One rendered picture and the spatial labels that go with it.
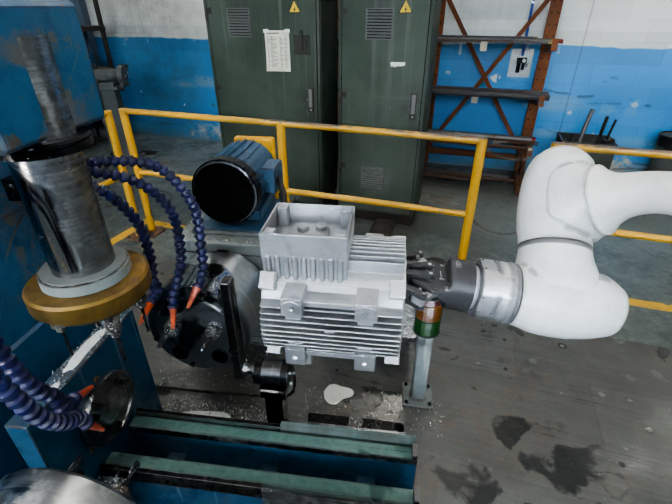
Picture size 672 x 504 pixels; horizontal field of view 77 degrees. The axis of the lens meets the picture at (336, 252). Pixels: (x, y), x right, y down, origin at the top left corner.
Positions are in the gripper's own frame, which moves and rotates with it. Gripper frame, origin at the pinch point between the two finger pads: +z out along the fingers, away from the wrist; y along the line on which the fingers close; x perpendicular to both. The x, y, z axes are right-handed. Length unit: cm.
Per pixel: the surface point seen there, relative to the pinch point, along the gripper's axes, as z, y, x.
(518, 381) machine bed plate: -53, -36, 51
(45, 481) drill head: 32.3, 25.7, 24.7
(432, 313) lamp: -22.0, -24.7, 24.2
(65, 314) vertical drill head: 36.4, 11.3, 9.0
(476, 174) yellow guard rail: -65, -199, 46
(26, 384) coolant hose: 36.8, 19.8, 14.0
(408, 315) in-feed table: -21, -47, 43
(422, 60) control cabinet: -26, -291, -4
